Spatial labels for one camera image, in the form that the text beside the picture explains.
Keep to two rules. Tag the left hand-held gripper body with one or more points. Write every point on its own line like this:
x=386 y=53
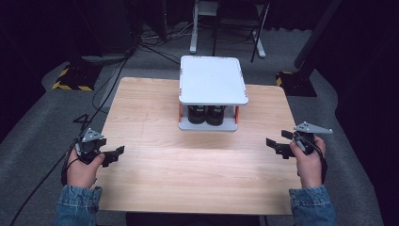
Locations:
x=89 y=150

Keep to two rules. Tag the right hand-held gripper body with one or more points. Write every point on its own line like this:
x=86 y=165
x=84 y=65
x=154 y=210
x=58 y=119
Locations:
x=307 y=139

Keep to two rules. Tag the black child's shoe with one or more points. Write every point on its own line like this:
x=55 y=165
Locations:
x=215 y=116
x=196 y=115

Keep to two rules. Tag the white two-tier shoe rack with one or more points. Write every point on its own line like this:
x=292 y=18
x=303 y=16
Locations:
x=211 y=80

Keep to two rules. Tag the person's left hand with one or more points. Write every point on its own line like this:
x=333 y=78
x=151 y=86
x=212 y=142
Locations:
x=81 y=174

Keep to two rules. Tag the person's right hand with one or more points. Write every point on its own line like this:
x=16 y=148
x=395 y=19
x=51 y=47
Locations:
x=310 y=169

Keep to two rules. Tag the black yellow-striped stand base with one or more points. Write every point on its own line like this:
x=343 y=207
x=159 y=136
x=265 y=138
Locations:
x=78 y=77
x=298 y=84

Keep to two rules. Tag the white metal stand leg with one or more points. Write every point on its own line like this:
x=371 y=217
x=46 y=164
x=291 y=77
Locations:
x=260 y=47
x=194 y=34

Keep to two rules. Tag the black slanted pole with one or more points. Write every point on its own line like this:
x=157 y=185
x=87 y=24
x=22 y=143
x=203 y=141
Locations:
x=316 y=31

